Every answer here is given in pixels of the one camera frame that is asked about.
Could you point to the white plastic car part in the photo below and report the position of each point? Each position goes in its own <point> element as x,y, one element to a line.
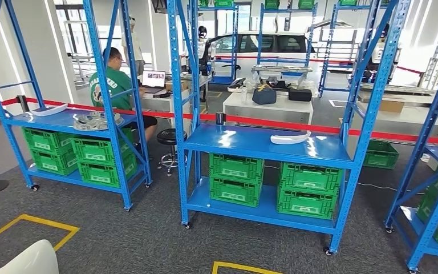
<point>30,261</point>
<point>49,110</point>
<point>290,139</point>

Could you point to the blue metal shelf rack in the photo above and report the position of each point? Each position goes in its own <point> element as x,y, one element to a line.
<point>260,38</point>
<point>411,223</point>
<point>241,142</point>
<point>222,80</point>
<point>329,45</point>
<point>45,121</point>

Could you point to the plastic wrapped black part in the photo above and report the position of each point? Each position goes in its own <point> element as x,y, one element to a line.
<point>306,85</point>

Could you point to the silver metal car part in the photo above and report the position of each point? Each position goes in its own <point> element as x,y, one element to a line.
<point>98,121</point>

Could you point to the red barrier tape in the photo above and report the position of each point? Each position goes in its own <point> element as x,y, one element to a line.
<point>264,123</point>
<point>247,58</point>

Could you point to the clear plastic bottle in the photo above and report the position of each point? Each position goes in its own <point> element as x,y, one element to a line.
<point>244,96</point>

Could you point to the black round stool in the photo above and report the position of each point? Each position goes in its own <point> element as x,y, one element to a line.
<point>170,136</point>

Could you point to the black slotted tray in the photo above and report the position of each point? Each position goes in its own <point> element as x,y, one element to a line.
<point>237,84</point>

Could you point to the white table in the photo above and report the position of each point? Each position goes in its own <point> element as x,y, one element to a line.
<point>272,109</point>
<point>411,117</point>
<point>158,104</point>

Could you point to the white car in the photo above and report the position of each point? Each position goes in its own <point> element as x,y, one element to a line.
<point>245,60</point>

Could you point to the open laptop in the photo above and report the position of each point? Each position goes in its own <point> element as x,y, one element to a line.
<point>153,78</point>

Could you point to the black white humanoid robot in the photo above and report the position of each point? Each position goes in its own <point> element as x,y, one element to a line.
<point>376,53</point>
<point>205,49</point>

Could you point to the silver metal panel on stand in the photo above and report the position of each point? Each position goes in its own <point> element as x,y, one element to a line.
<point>279,69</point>

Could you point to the black hard case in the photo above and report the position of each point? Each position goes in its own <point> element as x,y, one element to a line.
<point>300,95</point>

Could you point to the person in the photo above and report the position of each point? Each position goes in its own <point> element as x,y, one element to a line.
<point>120,85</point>
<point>139,49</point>

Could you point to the cardboard box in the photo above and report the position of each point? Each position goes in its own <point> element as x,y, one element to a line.
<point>393,106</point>

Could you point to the flat silver metal panel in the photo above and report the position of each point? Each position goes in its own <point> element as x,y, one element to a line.
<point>411,90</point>

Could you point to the black stanchion post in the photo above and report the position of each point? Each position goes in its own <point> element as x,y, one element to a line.
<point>22,104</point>
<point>221,118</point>

